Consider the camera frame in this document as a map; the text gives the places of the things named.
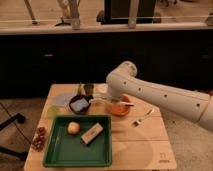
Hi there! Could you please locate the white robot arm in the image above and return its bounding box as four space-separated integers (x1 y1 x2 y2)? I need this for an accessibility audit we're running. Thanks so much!
106 61 213 132

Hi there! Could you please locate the red bowl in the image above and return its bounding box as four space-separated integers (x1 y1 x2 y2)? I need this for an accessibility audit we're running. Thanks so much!
105 103 130 117

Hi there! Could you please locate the wooden block brush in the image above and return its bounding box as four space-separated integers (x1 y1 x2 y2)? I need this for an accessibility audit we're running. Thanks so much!
81 123 103 145

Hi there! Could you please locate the dark bowl with sponge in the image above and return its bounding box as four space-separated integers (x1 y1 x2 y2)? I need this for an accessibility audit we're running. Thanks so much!
69 95 90 114

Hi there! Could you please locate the white cup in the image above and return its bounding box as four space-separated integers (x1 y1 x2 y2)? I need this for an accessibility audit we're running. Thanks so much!
97 84 108 98

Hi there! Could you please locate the metal fork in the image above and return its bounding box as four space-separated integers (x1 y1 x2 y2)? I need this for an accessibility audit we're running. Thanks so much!
132 109 154 127

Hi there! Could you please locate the dark metal cup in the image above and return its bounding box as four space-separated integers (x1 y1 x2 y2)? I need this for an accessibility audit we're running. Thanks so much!
83 83 94 96

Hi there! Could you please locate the small green bottle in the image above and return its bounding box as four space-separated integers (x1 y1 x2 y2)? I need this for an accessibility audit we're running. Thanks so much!
77 82 82 95

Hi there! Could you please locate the yellow onion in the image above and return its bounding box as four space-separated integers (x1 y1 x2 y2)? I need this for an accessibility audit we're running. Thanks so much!
67 122 80 135

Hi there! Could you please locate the clear plastic lid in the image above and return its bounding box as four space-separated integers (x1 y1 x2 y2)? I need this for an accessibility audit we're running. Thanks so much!
52 93 75 107

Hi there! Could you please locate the green plastic tray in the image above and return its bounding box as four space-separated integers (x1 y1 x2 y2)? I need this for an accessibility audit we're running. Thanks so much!
43 115 112 168

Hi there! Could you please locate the yellow-green sponge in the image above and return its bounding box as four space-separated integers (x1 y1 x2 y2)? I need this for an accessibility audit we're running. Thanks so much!
47 106 60 118

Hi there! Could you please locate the bunch of red grapes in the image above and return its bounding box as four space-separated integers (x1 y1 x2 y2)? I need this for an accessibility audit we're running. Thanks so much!
32 127 46 152

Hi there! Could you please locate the black chair base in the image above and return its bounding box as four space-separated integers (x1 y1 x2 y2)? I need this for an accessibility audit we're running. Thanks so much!
0 113 28 161

